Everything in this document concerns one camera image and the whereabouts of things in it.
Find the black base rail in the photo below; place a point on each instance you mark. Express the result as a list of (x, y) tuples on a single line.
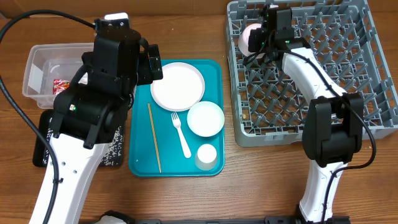
[(266, 220)]

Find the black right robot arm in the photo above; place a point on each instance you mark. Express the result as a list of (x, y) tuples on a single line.
[(333, 128)]

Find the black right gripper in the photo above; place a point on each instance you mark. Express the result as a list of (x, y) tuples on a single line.
[(257, 37)]

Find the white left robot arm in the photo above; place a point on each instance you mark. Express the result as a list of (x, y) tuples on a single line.
[(88, 113)]

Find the grey dishwasher rack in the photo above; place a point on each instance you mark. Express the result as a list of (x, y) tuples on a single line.
[(268, 108)]

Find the large white plate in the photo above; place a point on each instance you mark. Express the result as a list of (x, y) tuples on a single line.
[(181, 87)]

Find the white bowl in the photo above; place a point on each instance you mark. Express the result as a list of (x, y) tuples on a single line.
[(205, 119)]

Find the clear plastic bin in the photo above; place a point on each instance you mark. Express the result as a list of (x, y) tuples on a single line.
[(43, 62)]

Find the bowl with rice and nuts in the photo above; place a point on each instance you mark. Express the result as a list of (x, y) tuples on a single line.
[(243, 42)]

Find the white plastic fork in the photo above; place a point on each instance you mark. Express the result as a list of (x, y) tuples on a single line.
[(177, 124)]

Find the black tray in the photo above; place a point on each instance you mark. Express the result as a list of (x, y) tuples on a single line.
[(44, 124)]

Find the spilled rice and nuts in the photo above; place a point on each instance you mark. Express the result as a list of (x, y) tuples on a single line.
[(112, 158)]

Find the wooden chopstick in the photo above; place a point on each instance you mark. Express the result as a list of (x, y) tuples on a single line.
[(154, 137)]

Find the frosted white cup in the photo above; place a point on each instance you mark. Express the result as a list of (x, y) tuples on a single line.
[(206, 157)]

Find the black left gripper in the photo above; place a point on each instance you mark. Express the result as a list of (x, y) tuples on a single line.
[(152, 68)]

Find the red snack wrapper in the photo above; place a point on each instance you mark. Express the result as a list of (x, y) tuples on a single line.
[(60, 85)]

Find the teal plastic tray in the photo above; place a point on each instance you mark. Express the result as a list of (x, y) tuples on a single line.
[(142, 157)]

